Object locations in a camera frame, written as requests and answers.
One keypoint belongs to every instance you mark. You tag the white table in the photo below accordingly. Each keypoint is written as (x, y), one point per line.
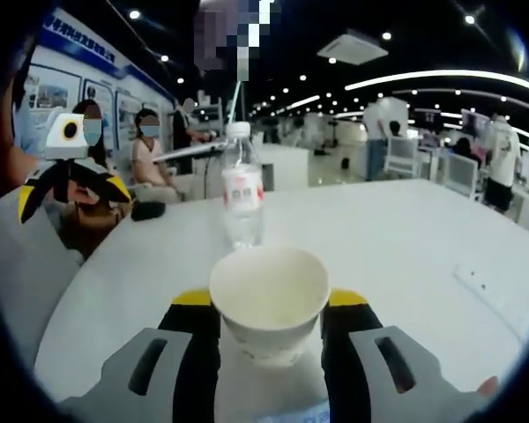
(401, 229)

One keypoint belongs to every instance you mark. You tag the clear plastic water bottle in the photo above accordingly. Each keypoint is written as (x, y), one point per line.
(242, 194)

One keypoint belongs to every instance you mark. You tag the grey mesh chair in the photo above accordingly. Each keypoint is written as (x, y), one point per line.
(22, 255)

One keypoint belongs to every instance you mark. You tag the person's right hand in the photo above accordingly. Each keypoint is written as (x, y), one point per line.
(487, 387)

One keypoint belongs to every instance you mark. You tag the white paper cup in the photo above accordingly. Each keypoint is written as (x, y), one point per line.
(269, 286)

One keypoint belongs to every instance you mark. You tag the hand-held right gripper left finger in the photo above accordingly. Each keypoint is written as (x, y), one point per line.
(194, 361)

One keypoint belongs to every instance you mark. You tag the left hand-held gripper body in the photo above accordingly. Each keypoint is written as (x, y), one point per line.
(66, 141)

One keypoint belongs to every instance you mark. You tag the white cabinet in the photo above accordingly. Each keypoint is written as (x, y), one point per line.
(286, 167)

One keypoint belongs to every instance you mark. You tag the wall poster board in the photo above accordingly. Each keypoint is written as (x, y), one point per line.
(48, 92)

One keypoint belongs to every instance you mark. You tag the white office chair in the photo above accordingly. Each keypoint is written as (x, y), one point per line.
(460, 174)
(401, 156)

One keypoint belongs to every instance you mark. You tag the ceiling air vent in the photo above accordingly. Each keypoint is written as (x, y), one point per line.
(352, 46)

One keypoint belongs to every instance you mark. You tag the black computer mouse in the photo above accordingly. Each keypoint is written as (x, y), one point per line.
(147, 211)

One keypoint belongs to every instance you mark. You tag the curved ceiling light strip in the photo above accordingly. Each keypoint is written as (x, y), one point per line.
(436, 77)

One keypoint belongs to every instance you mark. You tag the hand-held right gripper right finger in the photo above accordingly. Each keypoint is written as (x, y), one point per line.
(344, 361)

